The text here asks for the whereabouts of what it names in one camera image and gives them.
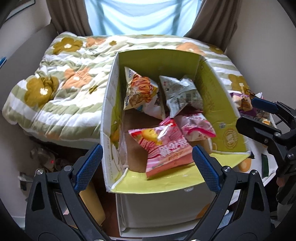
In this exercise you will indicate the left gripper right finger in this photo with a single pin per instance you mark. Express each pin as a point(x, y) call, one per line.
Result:
point(251, 217)

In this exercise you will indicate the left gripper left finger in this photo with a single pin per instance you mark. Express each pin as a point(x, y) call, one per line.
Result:
point(55, 210)

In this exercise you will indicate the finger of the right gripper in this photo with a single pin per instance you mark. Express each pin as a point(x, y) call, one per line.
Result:
point(281, 110)
point(257, 131)

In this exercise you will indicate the pink striped snack bag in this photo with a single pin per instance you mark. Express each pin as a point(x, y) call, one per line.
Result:
point(166, 147)

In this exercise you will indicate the person's right hand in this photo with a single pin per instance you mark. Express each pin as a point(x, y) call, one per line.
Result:
point(281, 181)

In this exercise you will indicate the persimmon print white sheet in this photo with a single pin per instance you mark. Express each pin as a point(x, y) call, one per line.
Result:
point(259, 158)

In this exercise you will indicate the purple snack bag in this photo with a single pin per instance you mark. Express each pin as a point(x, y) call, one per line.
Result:
point(245, 107)

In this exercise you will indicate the white storage box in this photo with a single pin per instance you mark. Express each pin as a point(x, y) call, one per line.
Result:
point(152, 215)

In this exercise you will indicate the pink white snack bag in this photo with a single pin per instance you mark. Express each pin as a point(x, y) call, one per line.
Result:
point(195, 127)

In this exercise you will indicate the green cardboard snack box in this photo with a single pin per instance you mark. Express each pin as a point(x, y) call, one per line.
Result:
point(124, 160)

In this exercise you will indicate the newspaper print snack bag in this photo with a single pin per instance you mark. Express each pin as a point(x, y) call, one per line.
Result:
point(180, 93)

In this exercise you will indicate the floral striped quilt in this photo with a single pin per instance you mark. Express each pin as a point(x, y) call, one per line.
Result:
point(62, 101)

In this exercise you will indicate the white snack bag black letters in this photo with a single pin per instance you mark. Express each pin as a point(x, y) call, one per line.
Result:
point(155, 107)

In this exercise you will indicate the brown drape right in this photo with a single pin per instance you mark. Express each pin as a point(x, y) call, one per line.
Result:
point(216, 22)

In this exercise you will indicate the brown drape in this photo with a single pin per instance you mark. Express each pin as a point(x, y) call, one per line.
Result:
point(216, 22)
point(69, 16)

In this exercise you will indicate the orange cheese stick snack bag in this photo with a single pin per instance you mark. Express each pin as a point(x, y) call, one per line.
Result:
point(140, 90)

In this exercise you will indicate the light blue window curtain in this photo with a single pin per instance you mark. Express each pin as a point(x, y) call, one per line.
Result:
point(141, 17)

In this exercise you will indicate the grey headboard panel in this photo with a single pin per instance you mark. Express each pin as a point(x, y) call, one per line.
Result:
point(26, 59)

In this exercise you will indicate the blue white item on headboard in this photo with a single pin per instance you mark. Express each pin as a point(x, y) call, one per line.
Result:
point(2, 61)

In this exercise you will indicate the brown drape left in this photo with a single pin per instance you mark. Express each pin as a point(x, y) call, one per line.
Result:
point(69, 16)

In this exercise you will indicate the framed city picture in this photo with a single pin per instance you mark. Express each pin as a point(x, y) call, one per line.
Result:
point(14, 7)

